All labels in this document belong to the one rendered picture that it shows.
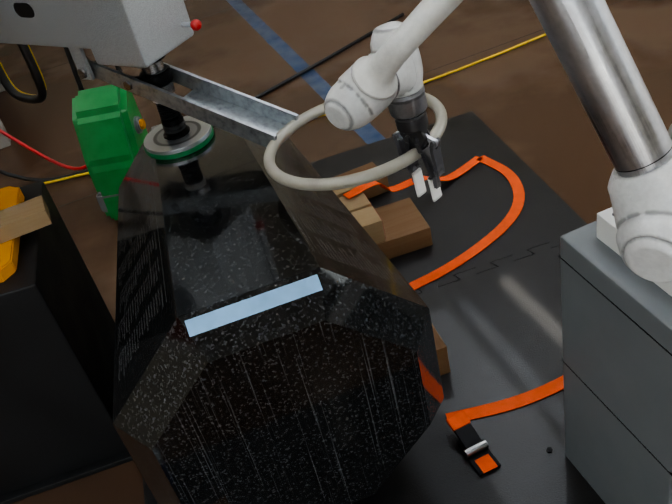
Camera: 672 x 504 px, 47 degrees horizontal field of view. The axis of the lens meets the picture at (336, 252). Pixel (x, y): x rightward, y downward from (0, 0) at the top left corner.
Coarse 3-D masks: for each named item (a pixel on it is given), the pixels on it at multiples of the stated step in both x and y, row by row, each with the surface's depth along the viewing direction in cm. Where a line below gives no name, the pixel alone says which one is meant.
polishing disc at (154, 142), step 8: (192, 120) 242; (160, 128) 242; (192, 128) 238; (200, 128) 237; (208, 128) 235; (152, 136) 239; (160, 136) 238; (192, 136) 233; (200, 136) 232; (144, 144) 235; (152, 144) 234; (160, 144) 233; (168, 144) 232; (176, 144) 231; (184, 144) 230; (192, 144) 230; (152, 152) 232; (160, 152) 230; (168, 152) 229; (176, 152) 229
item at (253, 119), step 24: (96, 72) 229; (120, 72) 224; (144, 96) 224; (168, 96) 219; (192, 96) 225; (216, 96) 225; (240, 96) 220; (216, 120) 215; (240, 120) 211; (264, 120) 219; (288, 120) 216; (264, 144) 211
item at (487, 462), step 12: (456, 420) 229; (468, 420) 228; (456, 432) 227; (468, 432) 226; (468, 444) 224; (480, 444) 223; (468, 456) 222; (480, 456) 223; (492, 456) 222; (480, 468) 219; (492, 468) 218
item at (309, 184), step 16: (432, 96) 203; (304, 112) 217; (320, 112) 218; (288, 128) 213; (432, 128) 189; (272, 144) 206; (272, 160) 199; (400, 160) 181; (416, 160) 183; (272, 176) 193; (288, 176) 189; (352, 176) 180; (368, 176) 180; (384, 176) 181
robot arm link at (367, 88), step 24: (432, 0) 145; (456, 0) 145; (408, 24) 148; (432, 24) 147; (384, 48) 151; (408, 48) 149; (360, 72) 155; (384, 72) 152; (336, 96) 156; (360, 96) 156; (384, 96) 156; (336, 120) 159; (360, 120) 158
